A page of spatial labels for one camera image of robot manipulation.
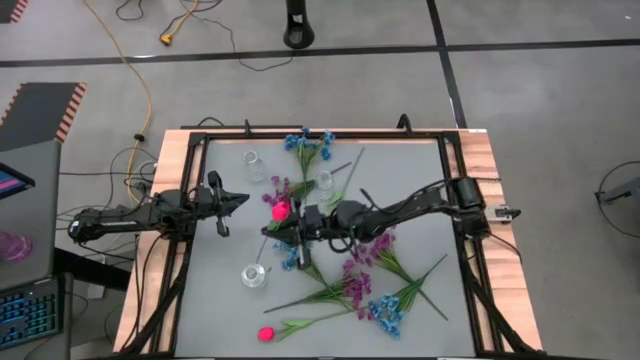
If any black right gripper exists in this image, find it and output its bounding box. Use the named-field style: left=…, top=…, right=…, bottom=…
left=260, top=203, right=334, bottom=272

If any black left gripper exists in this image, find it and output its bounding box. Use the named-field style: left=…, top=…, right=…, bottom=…
left=192, top=169, right=251, bottom=239

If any blue artificial flower bunch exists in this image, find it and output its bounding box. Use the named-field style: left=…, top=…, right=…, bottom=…
left=283, top=127, right=336, bottom=199
left=272, top=239, right=346, bottom=301
left=367, top=253, right=449, bottom=341

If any purple artificial flower bunch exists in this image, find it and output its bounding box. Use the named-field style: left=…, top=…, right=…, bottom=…
left=352, top=232, right=450, bottom=322
left=263, top=257, right=374, bottom=321
left=261, top=162, right=354, bottom=207

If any clear glass vase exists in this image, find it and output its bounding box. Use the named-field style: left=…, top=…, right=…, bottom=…
left=242, top=149, right=267, bottom=184
left=240, top=263, right=270, bottom=290
left=315, top=169, right=335, bottom=201

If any grey table mat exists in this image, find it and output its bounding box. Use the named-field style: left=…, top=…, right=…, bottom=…
left=174, top=138, right=476, bottom=357

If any black desk support beam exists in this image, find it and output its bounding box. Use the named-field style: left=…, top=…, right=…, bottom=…
left=52, top=247, right=132, bottom=292

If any black round stand base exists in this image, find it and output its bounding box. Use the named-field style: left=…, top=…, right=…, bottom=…
left=282, top=0, right=316, bottom=50

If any grey side desk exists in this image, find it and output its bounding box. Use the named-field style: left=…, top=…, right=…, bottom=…
left=0, top=139, right=74, bottom=360

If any black mat orange striped edge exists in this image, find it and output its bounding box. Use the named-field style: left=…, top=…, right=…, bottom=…
left=0, top=81, right=89, bottom=154
left=0, top=0, right=30, bottom=25

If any laptop screen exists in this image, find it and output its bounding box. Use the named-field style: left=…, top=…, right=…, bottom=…
left=0, top=162, right=36, bottom=201

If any purple translucent object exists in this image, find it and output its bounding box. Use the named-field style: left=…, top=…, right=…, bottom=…
left=0, top=230, right=34, bottom=264

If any backlit black keyboard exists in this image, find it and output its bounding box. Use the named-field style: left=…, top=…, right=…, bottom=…
left=0, top=277, right=66, bottom=351

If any dark equipment base leg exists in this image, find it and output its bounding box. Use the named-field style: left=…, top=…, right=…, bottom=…
left=594, top=177, right=640, bottom=206

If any yellow extension cable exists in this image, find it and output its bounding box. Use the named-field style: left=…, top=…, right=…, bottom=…
left=82, top=0, right=154, bottom=204

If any thin black floor cable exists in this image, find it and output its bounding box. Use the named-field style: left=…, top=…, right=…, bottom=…
left=169, top=0, right=295, bottom=72

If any black aluminium table frame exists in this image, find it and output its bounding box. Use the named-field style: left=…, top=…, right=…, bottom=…
left=114, top=127, right=544, bottom=359

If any yellow cable with plug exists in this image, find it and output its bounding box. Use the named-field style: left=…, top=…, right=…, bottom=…
left=158, top=0, right=200, bottom=47

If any black floor cable loop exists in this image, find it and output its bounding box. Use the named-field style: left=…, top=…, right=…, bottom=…
left=114, top=0, right=146, bottom=22

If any metal arm base bracket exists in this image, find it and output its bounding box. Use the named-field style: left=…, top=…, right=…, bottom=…
left=483, top=202, right=522, bottom=224

